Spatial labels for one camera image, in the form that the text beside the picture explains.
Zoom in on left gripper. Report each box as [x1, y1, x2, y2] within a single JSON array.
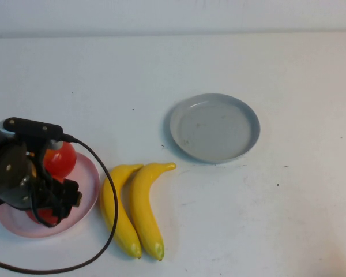
[[0, 170, 84, 226]]

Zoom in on red apple with yellow patch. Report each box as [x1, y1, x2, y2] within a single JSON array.
[[42, 141, 77, 180]]

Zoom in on yellow banana short stem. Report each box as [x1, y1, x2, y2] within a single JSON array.
[[99, 163, 145, 260]]

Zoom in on yellow banana long stem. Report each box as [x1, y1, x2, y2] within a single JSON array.
[[129, 162, 177, 261]]

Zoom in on pink round plate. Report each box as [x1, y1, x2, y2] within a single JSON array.
[[0, 152, 101, 239]]

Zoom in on grey round plate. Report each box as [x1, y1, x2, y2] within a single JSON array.
[[169, 93, 261, 164]]

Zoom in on black left camera cable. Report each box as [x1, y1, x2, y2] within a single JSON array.
[[0, 133, 119, 275]]

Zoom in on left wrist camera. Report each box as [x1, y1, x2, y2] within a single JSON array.
[[0, 117, 65, 151]]

